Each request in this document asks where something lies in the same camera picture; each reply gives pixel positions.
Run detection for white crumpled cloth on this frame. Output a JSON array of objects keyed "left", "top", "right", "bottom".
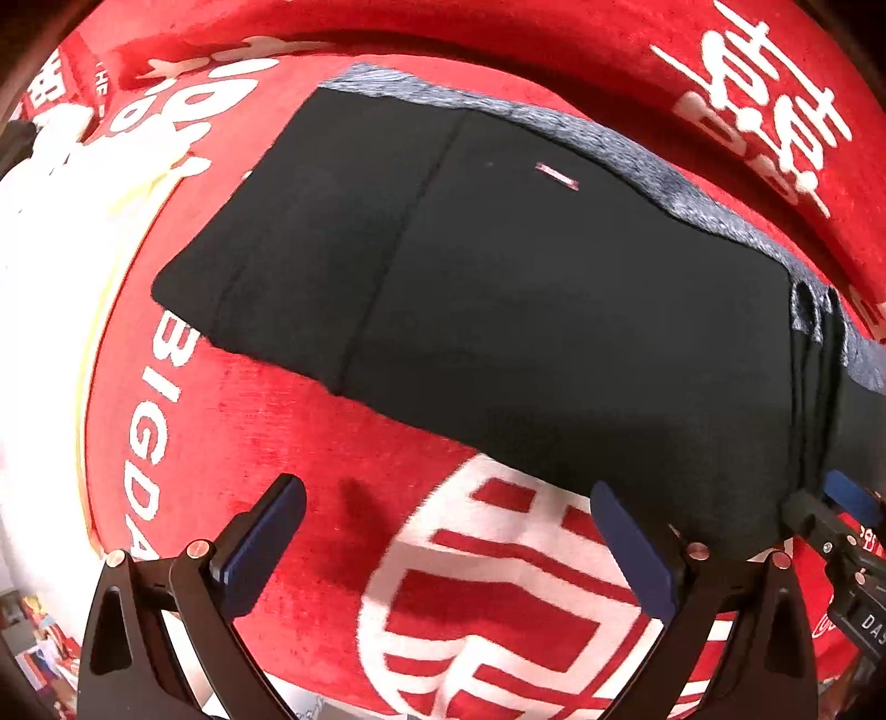
[{"left": 0, "top": 104, "right": 105, "bottom": 184}]

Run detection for red printed blanket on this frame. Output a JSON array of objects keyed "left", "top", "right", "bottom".
[{"left": 0, "top": 0, "right": 886, "bottom": 720}]

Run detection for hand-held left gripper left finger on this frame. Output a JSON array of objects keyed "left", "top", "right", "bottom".
[{"left": 76, "top": 474, "right": 309, "bottom": 720}]

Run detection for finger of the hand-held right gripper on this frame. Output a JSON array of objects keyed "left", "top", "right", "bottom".
[
  {"left": 822, "top": 470, "right": 882, "bottom": 519},
  {"left": 781, "top": 488, "right": 869, "bottom": 556}
]

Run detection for black pants with grey sides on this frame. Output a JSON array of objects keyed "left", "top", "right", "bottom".
[{"left": 151, "top": 62, "right": 886, "bottom": 563}]

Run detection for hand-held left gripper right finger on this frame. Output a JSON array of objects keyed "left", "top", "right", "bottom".
[{"left": 590, "top": 480, "right": 820, "bottom": 720}]

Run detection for colourful printed clutter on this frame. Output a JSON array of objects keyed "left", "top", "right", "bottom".
[{"left": 0, "top": 588, "right": 80, "bottom": 700}]

